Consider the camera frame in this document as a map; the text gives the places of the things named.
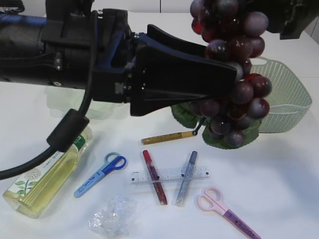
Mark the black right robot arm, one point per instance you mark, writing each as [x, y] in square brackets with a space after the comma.
[288, 18]

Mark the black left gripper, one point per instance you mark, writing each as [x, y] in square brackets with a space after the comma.
[101, 48]

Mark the green wavy glass plate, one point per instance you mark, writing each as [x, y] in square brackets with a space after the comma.
[61, 100]

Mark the green woven plastic basket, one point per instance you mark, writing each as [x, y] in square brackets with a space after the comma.
[289, 100]

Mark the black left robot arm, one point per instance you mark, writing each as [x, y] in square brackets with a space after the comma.
[22, 54]

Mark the gold glitter marker pen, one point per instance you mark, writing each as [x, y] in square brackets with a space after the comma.
[168, 137]

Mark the pink capped scissors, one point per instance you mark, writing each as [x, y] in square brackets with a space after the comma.
[211, 200]

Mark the yellow tea bottle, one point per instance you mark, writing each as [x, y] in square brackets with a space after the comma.
[32, 192]

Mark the red glitter marker pen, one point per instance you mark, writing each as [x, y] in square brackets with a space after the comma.
[154, 177]

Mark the blue capped scissors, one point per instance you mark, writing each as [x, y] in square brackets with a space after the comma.
[112, 161]

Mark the clear plastic sheet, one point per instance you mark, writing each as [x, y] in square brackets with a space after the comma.
[112, 221]

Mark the silver glitter marker pen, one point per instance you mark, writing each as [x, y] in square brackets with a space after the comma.
[186, 180]

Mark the clear plastic ruler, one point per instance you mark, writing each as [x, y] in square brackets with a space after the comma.
[168, 175]

